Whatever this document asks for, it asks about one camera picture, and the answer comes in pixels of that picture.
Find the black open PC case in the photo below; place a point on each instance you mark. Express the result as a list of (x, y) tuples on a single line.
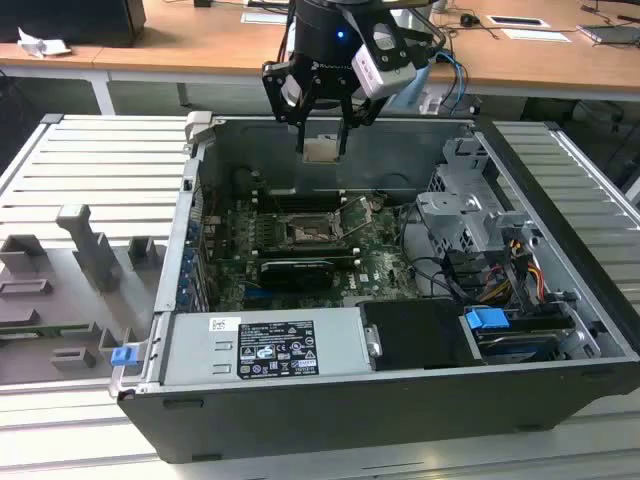
[(350, 425)]

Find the silver metal drive cage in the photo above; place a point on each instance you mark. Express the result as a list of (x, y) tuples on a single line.
[(460, 220)]

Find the crumpled white paper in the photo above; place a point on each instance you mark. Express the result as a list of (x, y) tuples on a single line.
[(40, 46)]

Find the small black box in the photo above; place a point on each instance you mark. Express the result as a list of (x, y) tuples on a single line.
[(202, 3)]

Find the black RAM stick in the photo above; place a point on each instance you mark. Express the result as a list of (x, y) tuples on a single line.
[(300, 202), (305, 248)]

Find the wooden desk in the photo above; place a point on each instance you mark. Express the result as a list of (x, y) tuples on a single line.
[(210, 45)]

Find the black computer mouse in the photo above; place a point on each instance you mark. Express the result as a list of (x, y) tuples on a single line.
[(469, 20)]

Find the black graphics card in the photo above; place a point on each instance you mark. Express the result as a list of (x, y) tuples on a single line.
[(295, 275)]

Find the white paper sheet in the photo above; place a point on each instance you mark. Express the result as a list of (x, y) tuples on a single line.
[(537, 35)]

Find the green RAM stick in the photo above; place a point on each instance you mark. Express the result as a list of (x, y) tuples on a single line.
[(30, 330)]

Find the blue plastic case latch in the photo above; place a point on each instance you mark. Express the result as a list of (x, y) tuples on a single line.
[(122, 356)]

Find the hard disk in blue carrier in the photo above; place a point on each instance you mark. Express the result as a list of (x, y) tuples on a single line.
[(485, 319)]

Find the green motherboard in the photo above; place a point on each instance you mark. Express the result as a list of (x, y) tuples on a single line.
[(385, 260)]

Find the white barcode sticker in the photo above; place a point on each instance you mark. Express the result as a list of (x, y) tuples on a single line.
[(218, 324)]

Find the grey power supply unit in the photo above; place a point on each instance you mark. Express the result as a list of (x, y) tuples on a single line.
[(200, 350)]

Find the grey laptop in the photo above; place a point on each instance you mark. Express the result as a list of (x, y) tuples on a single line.
[(610, 34)]

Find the silver square CPU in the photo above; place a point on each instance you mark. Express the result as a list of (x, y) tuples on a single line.
[(322, 150)]

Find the blue expansion slot clip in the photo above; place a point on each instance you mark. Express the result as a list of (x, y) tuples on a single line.
[(185, 283), (186, 300), (188, 260), (192, 229)]

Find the black desktop computer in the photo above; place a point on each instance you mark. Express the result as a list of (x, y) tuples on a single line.
[(75, 20)]

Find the black CPU socket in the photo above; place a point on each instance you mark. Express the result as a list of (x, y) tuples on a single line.
[(310, 226)]

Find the grey plastic case latch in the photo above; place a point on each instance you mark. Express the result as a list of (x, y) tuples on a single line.
[(197, 125)]

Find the black rating label sticker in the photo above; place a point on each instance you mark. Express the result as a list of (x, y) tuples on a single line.
[(277, 350)]

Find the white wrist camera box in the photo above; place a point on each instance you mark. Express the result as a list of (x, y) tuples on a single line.
[(385, 70)]

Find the grey parts rack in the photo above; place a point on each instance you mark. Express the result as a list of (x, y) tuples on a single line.
[(50, 280)]

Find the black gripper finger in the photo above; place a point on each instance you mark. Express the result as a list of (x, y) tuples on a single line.
[(272, 90), (357, 112)]

